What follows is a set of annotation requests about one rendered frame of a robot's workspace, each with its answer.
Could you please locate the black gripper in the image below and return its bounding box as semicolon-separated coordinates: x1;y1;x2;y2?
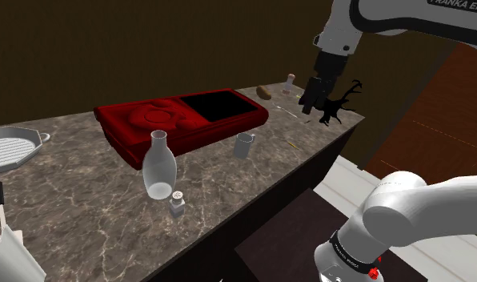
299;50;350;115

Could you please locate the thin silver fork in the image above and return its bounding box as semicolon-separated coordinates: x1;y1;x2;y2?
272;102;299;119

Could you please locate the black antler figure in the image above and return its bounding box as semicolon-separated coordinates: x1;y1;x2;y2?
319;79;364;127

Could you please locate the small brown-capped shaker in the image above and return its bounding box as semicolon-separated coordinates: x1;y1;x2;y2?
281;73;297;96

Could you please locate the brown potato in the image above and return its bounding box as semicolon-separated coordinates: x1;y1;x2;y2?
255;85;273;101

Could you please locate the grey cup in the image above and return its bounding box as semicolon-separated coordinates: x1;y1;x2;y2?
233;132;257;160

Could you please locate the red media player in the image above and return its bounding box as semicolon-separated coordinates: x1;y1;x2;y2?
93;88;270;171

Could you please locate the clear glass bottle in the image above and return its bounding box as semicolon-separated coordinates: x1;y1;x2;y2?
141;130;178;201

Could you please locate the small glass salt shaker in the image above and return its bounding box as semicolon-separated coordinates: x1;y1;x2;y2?
169;190;186;219

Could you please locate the grey grill pan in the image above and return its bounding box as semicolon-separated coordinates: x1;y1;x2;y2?
0;125;51;177

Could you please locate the white jug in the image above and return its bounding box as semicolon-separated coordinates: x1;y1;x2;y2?
0;224;47;282

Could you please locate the black-handled kitchen tool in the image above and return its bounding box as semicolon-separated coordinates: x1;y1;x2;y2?
0;181;8;232

